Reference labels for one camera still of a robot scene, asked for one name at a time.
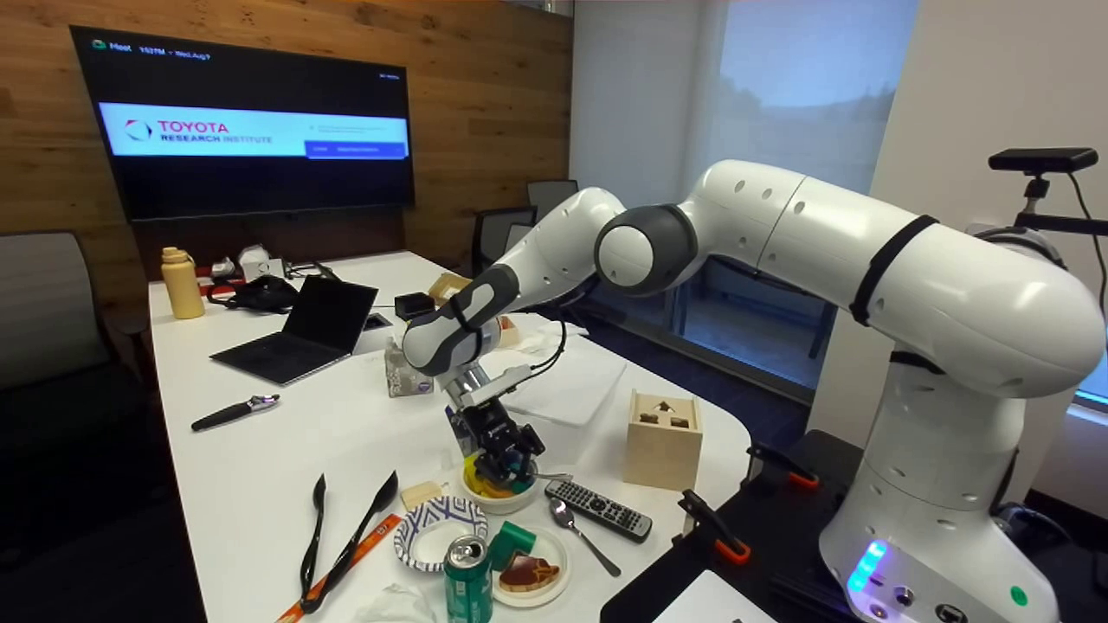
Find green block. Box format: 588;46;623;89
487;520;538;571

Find green drink can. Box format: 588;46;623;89
443;534;494;623

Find wall television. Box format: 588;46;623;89
69;24;416;223

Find white plate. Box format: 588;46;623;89
490;526;572;608

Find patterned tissue box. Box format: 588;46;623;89
384;337;435;399

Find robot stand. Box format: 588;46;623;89
600;429;1108;623

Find window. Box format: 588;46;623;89
671;0;920;392

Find black tongs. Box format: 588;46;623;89
299;470;400;614

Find grey office chair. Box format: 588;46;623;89
0;230;174;563

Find white paper sheet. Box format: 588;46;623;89
652;569;777;623

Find black laptop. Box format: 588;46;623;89
209;275;380;387

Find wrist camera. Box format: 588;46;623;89
454;363;535;411

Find yellow water bottle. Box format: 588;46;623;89
160;247;207;320

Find black handled can opener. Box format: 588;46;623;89
190;394;281;433

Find row of office chairs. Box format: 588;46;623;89
470;178;581;279

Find black clamp orange tips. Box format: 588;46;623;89
746;440;821;492
678;489;752;567

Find camera on mount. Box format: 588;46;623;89
988;146;1108;312

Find metal spoon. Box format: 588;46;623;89
549;498;622;578

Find wooden shape sorter box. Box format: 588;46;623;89
622;389;704;492

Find toy steak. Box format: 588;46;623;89
499;554;562;594

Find orange ruler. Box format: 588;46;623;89
275;513;403;623

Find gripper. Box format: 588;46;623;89
448;399;547;488

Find open wooden box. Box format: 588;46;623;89
428;272;473;308

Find black remote control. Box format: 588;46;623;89
544;479;654;544

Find yellow toy food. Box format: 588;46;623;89
463;457;513;500

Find black bag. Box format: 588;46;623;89
206;274;300;314

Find crumpled white tissue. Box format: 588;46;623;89
355;583;438;623

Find blue patterned paper plate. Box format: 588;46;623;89
394;497;489;574

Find white bowl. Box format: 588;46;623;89
458;456;542;516

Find white device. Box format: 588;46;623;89
237;244;287;282

